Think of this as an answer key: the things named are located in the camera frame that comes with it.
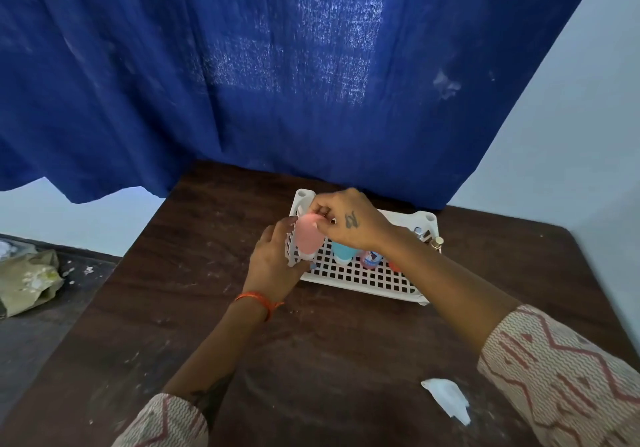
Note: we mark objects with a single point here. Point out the black perfume bottle gold cap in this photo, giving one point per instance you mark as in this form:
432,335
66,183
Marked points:
437,243

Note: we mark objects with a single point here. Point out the person's left hand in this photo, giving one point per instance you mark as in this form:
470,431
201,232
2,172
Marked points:
270,266

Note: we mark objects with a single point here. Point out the dark blue curtain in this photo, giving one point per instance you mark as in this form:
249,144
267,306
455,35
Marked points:
300,61

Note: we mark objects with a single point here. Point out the orange spray bottle silver cap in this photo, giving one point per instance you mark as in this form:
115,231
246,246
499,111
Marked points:
394,265

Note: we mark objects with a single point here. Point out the teal squeeze bottle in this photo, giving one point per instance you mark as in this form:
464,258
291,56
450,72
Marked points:
344,252

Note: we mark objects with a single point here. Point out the patterned right sleeve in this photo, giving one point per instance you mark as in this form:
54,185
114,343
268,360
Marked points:
565,381

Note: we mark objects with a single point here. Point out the patterned left sleeve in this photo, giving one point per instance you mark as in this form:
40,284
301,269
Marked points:
165,421

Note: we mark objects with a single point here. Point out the person's left forearm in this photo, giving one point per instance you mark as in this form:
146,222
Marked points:
220,351

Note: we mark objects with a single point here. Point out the white perforated plastic rack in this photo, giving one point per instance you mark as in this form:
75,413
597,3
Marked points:
350,276

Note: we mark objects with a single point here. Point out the pink spray bottle white cap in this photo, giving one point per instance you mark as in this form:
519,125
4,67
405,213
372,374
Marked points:
371,260

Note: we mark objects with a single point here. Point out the dark wooden table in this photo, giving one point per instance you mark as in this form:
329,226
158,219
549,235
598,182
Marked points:
325,371

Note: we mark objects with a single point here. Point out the patterned sleeve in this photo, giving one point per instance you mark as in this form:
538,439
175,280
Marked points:
565,381
165,421

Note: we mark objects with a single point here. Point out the person's right hand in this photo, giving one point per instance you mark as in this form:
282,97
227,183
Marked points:
355,221

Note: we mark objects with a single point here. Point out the crumpled beige paper bag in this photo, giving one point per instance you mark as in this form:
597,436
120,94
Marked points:
27,281

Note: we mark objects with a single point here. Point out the white wet wipe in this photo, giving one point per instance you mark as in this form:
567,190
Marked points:
447,399

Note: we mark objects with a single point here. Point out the pink squeeze bottle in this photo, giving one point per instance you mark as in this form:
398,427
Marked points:
306,236

